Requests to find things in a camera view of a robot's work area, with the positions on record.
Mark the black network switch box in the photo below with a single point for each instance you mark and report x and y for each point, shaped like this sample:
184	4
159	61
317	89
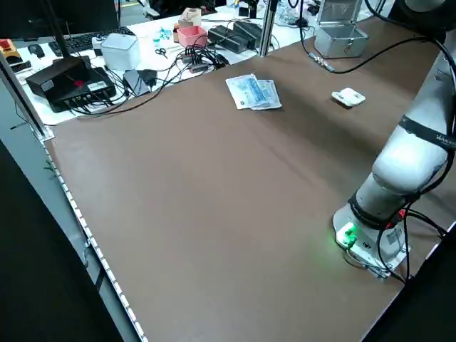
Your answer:
64	80

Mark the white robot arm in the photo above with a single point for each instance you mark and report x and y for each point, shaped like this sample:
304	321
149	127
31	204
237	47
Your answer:
409	160

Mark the black computer mouse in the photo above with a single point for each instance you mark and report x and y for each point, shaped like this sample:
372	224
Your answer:
36	51

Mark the pink plastic box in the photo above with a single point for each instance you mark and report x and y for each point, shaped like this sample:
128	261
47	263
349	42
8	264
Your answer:
192	37

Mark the black monitor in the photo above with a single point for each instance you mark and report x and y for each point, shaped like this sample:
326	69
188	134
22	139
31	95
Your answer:
53	14

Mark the white cube box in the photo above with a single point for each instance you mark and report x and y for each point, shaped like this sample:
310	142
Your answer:
119	53

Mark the aluminium frame post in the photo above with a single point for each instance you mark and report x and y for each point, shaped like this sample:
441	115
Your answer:
268	28
23	96

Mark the small white medicine box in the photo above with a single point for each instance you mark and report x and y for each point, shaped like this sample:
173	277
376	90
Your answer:
351	98

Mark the grey power adapter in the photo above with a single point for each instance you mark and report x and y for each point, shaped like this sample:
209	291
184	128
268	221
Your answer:
133	82

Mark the black keyboard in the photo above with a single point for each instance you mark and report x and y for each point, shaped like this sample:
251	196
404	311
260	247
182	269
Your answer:
78	42

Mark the blue face mask packet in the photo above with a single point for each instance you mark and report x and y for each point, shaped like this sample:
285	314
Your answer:
242	92
272	96

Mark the black usb hub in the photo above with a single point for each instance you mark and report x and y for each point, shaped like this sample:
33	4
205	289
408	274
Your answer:
197	66

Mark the teal plastic clips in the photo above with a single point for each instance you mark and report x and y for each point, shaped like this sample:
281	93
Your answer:
164	33

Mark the silver aluminium case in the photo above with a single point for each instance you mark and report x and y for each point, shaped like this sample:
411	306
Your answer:
338	42

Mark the black power brick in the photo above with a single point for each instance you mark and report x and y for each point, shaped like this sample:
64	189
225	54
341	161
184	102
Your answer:
222	37
246	32

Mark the red yellow emergency stop button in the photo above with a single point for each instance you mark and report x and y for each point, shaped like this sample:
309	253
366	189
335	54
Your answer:
7	50

